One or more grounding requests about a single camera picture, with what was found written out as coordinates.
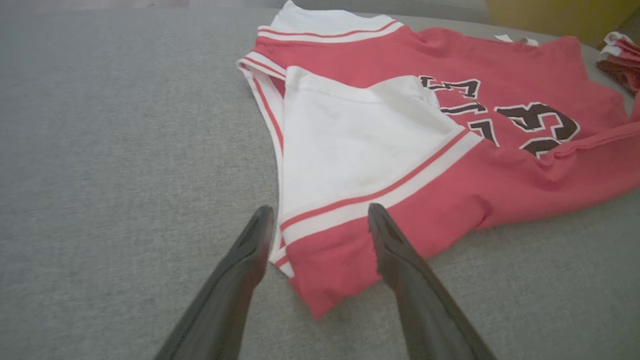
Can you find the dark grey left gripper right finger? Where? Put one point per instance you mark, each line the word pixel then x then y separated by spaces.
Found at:
pixel 425 310

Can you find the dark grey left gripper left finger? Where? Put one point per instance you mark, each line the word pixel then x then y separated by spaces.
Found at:
pixel 225 300

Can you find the red white basketball jersey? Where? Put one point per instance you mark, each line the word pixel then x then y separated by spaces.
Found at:
pixel 500 175

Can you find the large grey sofa seat cushion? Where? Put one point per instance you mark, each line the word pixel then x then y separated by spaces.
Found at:
pixel 100 150

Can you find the large yellow back cushion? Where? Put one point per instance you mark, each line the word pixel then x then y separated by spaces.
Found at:
pixel 550 20

